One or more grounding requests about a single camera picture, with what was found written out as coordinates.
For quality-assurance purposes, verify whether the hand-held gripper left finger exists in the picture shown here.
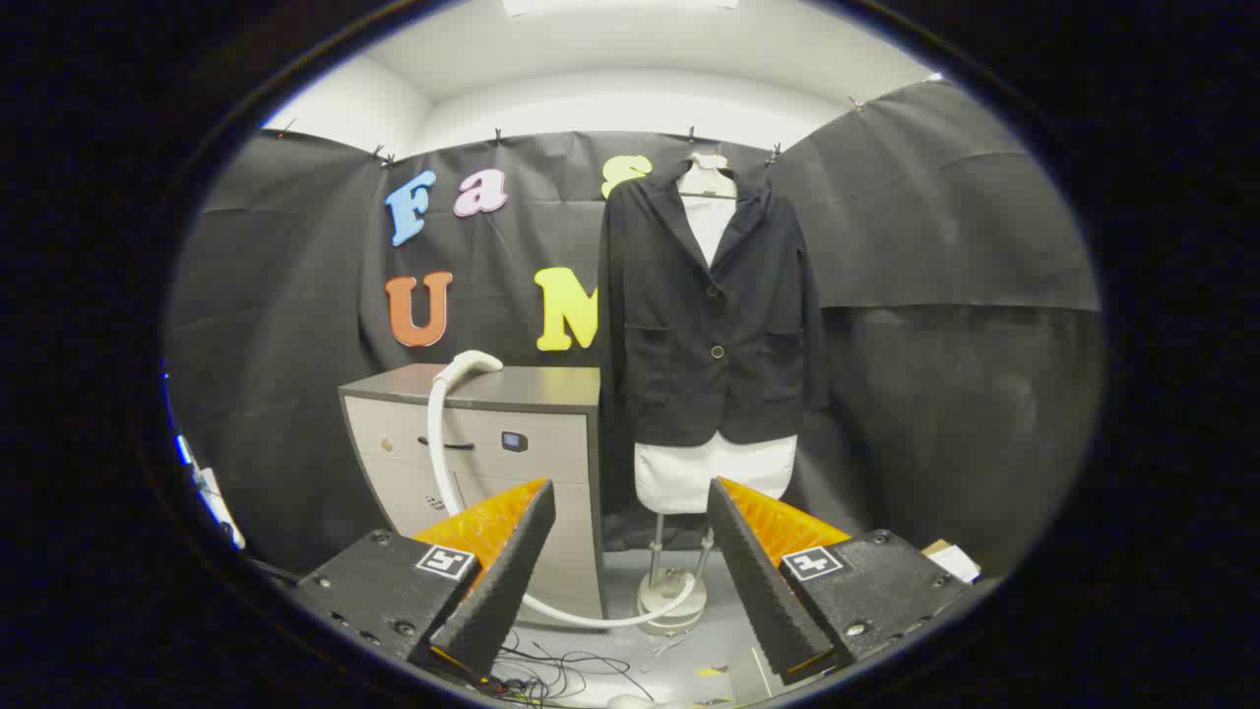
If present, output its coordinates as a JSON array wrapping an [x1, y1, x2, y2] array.
[[295, 478, 557, 685]]

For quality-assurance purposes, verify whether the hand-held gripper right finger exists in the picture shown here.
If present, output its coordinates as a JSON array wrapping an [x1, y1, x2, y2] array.
[[706, 477, 980, 687]]

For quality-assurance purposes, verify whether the small cardboard box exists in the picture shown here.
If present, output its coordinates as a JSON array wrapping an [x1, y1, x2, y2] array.
[[920, 539, 982, 584]]

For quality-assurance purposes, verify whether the white garment steamer with hose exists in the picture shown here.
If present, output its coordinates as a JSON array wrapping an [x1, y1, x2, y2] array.
[[426, 350, 705, 631]]

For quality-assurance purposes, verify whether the tangle of thin black cables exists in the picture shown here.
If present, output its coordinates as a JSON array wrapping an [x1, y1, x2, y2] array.
[[489, 630, 656, 708]]

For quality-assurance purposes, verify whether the black button jacket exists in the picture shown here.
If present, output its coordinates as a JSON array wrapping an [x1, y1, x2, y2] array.
[[598, 158, 828, 449]]

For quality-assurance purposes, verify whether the white flat object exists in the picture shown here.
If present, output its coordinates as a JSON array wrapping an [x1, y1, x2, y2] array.
[[175, 433, 247, 549]]

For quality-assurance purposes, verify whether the black backdrop cloth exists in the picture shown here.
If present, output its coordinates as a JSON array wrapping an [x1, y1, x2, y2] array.
[[162, 79, 1103, 582]]

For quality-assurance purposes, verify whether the grey drawer cabinet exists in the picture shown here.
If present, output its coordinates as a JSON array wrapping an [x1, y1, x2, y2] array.
[[338, 362, 606, 621]]

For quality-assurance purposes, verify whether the white mannequin on stand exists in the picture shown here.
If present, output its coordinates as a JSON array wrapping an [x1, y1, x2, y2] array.
[[633, 151, 798, 636]]

